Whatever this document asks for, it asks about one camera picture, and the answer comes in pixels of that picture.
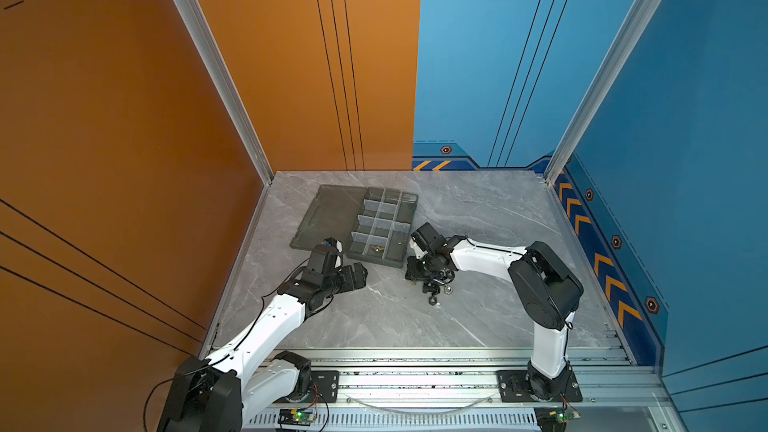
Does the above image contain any aluminium corner post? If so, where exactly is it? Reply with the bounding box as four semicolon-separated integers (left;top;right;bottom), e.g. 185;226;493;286
543;0;663;187
172;0;274;186

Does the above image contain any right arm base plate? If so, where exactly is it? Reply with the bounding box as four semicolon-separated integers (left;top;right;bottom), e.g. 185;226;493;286
496;365;583;403

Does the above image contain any right circuit board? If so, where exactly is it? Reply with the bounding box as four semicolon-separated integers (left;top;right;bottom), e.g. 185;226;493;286
534;408;581;432

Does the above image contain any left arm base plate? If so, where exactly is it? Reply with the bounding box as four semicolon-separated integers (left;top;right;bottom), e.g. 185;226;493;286
275;370;340;404

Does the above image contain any aluminium front rail frame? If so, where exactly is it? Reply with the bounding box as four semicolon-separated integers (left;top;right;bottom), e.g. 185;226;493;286
197;344;685;432

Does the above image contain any left green circuit board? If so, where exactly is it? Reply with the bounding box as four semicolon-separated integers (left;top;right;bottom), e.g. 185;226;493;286
277;408;317;428

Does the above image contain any pile of black nuts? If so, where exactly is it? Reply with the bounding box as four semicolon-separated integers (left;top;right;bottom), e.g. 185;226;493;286
422;280;453;306

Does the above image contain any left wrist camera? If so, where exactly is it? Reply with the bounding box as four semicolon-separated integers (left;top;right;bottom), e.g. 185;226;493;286
322;238;343;253

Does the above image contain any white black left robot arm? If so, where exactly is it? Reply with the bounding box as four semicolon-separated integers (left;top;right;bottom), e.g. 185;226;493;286
157;239;368;431

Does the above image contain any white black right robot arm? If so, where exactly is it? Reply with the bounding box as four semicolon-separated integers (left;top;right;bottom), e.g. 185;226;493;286
405;236;584;403

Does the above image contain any right aluminium corner post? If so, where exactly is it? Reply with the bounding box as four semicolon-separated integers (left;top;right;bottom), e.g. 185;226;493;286
543;0;663;187

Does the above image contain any grey plastic organizer box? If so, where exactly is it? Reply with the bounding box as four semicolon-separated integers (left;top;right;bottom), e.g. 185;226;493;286
290;185;418;268

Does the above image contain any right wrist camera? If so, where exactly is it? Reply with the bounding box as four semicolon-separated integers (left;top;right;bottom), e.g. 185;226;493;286
410;223;446;257

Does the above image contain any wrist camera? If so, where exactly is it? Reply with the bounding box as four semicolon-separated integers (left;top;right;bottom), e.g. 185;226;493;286
410;223;446;257
322;238;343;253

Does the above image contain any left aluminium corner post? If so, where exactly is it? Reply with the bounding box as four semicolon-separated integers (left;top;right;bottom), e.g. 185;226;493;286
172;0;274;186

